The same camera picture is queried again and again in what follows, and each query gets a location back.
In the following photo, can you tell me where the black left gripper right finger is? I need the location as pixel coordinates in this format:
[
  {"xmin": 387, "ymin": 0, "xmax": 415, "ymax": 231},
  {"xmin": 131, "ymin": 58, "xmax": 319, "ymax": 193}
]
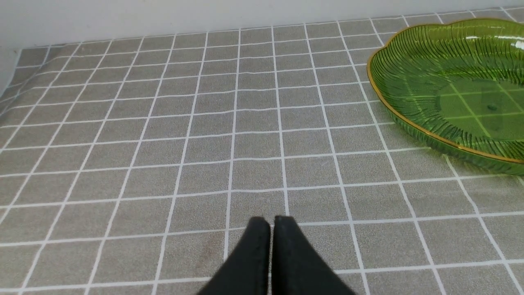
[{"xmin": 271, "ymin": 216, "xmax": 355, "ymax": 295}]

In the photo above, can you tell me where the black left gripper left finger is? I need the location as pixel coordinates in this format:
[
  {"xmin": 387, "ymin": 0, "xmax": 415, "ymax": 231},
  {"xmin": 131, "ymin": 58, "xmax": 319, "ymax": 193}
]
[{"xmin": 198, "ymin": 217, "xmax": 271, "ymax": 295}]

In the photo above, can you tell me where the grey grid-pattern tablecloth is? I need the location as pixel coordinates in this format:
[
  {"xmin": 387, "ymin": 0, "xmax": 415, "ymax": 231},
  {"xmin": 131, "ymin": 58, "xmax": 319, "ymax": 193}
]
[{"xmin": 0, "ymin": 6, "xmax": 523, "ymax": 295}]

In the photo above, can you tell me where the green transparent scalloped plate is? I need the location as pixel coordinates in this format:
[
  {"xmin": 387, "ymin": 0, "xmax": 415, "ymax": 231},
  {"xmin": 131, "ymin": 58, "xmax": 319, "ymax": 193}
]
[{"xmin": 367, "ymin": 18, "xmax": 524, "ymax": 176}]

